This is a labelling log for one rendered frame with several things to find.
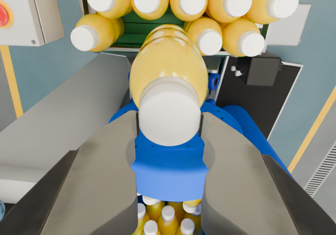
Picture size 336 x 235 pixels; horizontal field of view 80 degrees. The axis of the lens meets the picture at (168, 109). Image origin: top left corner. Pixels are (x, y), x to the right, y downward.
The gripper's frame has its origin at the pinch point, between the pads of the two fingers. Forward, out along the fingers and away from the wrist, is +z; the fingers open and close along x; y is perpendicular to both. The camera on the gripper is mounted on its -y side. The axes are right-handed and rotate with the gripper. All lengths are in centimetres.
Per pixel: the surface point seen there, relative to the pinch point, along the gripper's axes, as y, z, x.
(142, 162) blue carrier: 16.5, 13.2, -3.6
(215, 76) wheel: 10.1, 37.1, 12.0
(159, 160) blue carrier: 16.5, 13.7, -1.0
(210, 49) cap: 0.9, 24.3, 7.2
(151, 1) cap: -6.1, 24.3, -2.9
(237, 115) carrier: 59, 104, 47
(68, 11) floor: 2, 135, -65
